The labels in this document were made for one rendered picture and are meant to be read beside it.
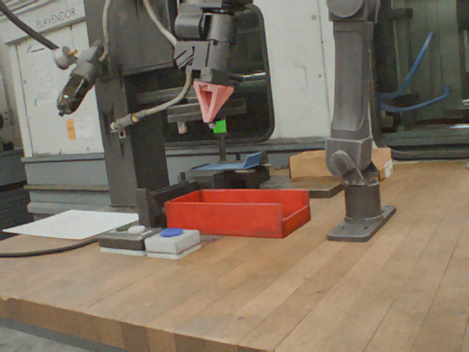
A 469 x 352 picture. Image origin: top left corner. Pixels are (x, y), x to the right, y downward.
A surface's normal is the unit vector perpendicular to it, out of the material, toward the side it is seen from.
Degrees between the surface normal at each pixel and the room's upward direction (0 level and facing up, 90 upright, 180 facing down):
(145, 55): 90
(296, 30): 90
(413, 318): 0
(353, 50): 97
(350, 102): 88
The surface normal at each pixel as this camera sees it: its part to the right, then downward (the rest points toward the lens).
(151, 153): 0.85, -0.01
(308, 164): -0.50, 0.19
